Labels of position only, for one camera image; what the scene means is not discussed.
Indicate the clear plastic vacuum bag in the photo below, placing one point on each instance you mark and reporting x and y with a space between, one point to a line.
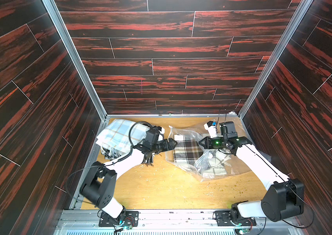
233 164

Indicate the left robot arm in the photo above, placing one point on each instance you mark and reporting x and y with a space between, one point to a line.
99 184

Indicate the aluminium front rail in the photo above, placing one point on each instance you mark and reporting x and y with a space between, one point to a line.
169 222

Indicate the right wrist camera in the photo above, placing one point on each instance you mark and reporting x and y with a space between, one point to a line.
211 127

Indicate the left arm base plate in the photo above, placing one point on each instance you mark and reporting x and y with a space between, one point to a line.
127 220

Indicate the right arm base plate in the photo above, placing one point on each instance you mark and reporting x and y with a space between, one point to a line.
232 218

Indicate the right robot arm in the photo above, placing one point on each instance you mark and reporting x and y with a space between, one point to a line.
284 196

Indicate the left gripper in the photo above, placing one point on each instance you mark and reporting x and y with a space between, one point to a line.
165 147

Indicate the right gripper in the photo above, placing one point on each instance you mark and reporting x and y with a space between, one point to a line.
206 142

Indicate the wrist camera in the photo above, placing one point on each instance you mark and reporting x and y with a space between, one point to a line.
161 131
211 127

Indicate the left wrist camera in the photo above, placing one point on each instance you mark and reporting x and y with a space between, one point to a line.
161 131

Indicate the black white smiley scarf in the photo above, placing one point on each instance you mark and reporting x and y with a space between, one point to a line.
109 155

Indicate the brown cream checked scarf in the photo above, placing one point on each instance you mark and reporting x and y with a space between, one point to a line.
189 156

